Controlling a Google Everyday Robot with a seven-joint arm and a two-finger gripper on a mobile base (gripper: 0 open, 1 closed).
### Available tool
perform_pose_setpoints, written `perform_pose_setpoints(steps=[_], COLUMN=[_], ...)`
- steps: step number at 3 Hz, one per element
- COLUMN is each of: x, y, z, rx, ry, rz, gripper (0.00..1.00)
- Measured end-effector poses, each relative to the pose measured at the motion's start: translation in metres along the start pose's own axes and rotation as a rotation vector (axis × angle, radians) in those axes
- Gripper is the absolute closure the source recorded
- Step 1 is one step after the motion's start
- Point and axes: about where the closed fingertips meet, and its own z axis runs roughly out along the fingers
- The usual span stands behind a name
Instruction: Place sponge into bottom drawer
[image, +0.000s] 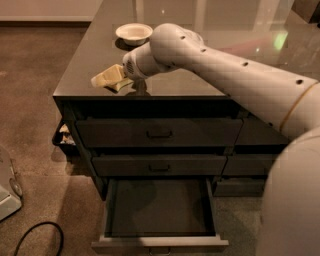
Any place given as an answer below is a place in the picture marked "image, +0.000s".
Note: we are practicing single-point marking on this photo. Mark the top right drawer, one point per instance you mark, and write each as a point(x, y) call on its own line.
point(254, 132)

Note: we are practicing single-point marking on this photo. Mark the black bin with items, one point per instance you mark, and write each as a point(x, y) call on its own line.
point(62, 139)

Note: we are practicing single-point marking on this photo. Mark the grey drawer cabinet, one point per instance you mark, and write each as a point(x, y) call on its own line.
point(243, 28)

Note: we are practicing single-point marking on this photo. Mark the open bottom left drawer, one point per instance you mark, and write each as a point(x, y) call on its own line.
point(159, 217)

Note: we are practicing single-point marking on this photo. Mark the white bowl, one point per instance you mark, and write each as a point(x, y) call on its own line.
point(134, 34)

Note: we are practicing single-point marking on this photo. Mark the bottom right drawer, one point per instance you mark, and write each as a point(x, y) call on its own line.
point(239, 187)

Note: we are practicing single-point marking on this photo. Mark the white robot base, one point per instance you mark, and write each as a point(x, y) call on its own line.
point(10, 190)

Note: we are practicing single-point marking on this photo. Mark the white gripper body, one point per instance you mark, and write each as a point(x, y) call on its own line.
point(129, 67)

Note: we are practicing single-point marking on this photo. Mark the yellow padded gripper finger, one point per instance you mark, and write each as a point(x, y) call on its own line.
point(116, 87)
point(110, 76)

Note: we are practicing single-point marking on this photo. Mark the top left drawer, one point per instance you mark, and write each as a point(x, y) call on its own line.
point(162, 132)

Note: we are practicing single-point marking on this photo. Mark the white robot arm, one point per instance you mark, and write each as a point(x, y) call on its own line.
point(287, 101)

